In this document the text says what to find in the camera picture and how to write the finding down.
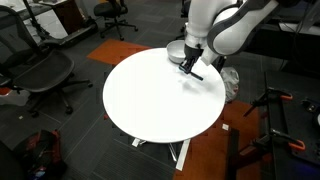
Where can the black standing desk frame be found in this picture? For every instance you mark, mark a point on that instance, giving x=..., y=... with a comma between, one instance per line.
x=71, y=36

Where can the black office desk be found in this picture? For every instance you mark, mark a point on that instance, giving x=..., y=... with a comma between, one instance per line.
x=266, y=46

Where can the brown wooden cabinet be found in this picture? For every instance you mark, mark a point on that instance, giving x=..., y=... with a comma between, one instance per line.
x=68, y=16

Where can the black mount hardware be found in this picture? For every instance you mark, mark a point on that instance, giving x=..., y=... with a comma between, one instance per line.
x=310, y=106

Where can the white crumpled plastic bag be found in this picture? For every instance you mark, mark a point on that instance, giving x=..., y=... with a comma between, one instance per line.
x=230, y=81

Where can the small white paper scrap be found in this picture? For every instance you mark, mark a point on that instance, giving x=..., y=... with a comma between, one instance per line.
x=225, y=127

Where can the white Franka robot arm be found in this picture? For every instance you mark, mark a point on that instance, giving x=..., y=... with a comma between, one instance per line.
x=233, y=30

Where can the white plastic floor object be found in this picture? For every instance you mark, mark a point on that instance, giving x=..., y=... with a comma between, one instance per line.
x=15, y=98

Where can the teal and black marker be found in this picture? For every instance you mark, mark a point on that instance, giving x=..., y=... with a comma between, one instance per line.
x=197, y=76

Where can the white round bowl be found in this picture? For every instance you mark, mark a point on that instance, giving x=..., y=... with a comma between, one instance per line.
x=175, y=51

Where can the white metal table base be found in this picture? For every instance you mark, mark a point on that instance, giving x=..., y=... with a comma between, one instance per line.
x=184, y=153

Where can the red and black backpack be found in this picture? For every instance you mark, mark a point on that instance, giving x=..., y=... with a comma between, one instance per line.
x=43, y=150

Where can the black mesh office chair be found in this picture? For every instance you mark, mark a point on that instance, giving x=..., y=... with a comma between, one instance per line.
x=43, y=71

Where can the black office chair with armrests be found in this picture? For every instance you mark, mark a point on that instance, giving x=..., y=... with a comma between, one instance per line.
x=110, y=9

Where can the black workbench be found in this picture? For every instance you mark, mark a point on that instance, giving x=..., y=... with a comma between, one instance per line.
x=293, y=156

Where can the black upright post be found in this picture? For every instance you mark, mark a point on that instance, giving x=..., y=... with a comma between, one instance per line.
x=233, y=153

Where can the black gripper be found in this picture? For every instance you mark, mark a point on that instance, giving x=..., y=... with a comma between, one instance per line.
x=192, y=52

